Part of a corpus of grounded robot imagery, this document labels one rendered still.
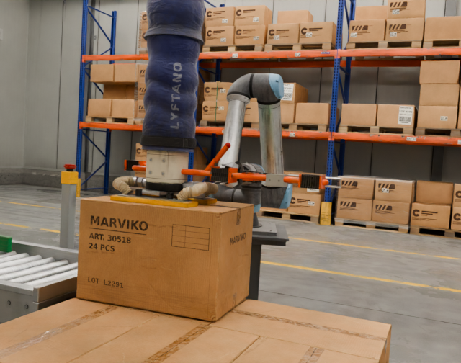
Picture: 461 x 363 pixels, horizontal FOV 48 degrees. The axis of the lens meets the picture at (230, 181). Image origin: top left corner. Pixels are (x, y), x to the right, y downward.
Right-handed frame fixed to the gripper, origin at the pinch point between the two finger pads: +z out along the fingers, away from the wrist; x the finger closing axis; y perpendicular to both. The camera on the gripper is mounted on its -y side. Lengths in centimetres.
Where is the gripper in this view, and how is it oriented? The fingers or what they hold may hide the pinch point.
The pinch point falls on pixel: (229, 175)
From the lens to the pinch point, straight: 201.2
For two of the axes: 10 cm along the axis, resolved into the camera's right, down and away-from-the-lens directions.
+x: 0.6, -10.0, -0.5
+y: -9.2, -0.8, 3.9
